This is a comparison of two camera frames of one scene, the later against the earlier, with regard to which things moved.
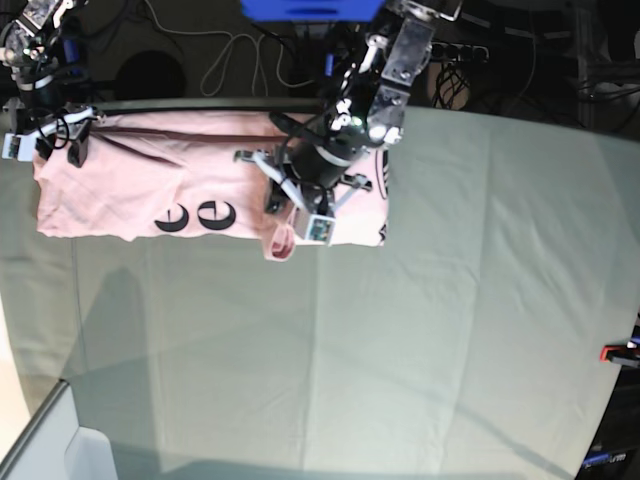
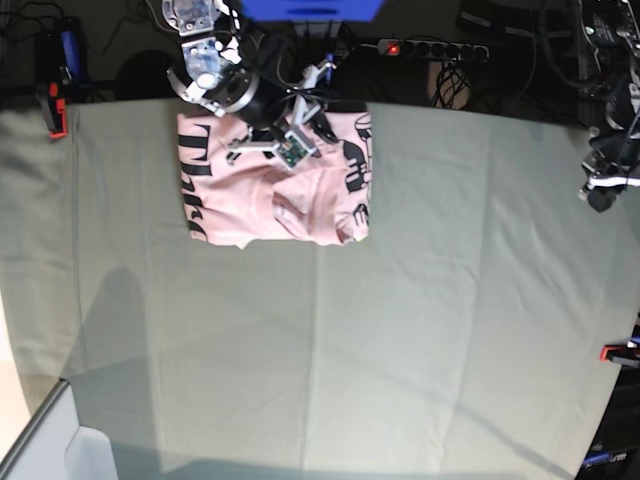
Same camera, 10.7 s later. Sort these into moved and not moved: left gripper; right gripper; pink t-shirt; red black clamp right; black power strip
Moved: left gripper; pink t-shirt; right gripper
Not moved: black power strip; red black clamp right
